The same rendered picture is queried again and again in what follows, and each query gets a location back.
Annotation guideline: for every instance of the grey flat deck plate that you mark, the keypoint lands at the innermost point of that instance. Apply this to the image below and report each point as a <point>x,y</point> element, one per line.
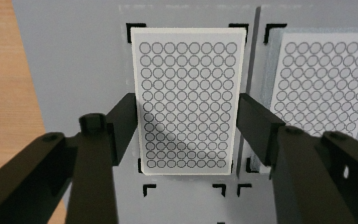
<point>75,57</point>

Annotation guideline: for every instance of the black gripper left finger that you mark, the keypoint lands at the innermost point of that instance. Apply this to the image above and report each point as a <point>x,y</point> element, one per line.
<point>34,181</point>

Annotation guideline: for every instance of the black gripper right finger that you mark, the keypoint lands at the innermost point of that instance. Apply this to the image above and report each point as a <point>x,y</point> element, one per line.
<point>304,192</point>

